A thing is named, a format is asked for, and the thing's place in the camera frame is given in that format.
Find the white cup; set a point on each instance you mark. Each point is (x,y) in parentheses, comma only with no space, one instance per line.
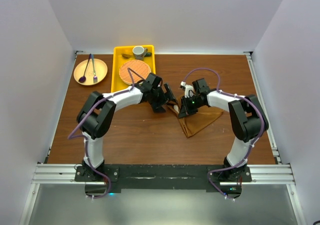
(139,52)

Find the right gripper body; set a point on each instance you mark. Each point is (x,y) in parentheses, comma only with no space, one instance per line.
(191,104)

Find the yellow plastic tray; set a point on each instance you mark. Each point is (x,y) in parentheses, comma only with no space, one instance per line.
(123,54)

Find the orange cloth napkin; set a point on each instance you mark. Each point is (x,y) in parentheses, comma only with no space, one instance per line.
(193,124)

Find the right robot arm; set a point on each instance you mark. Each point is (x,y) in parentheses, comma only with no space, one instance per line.
(248,121)

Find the purple metal spoon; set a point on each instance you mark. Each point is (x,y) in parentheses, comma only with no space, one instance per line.
(82,79)

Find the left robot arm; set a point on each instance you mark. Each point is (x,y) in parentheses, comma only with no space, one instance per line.
(96,115)

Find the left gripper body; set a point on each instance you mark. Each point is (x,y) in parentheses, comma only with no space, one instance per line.
(158,98)

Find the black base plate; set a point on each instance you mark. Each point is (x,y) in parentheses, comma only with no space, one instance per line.
(165,177)

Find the iridescent metal fork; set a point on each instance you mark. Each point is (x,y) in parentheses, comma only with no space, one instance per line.
(95,78)

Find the aluminium frame rail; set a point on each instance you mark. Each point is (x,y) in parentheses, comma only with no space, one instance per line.
(278,174)

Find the beige round plate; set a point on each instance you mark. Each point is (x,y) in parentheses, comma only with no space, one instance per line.
(100,67)

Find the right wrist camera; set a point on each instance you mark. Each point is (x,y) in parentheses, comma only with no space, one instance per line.
(188,89)

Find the woven orange round plate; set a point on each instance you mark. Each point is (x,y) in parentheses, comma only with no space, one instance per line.
(134,71)

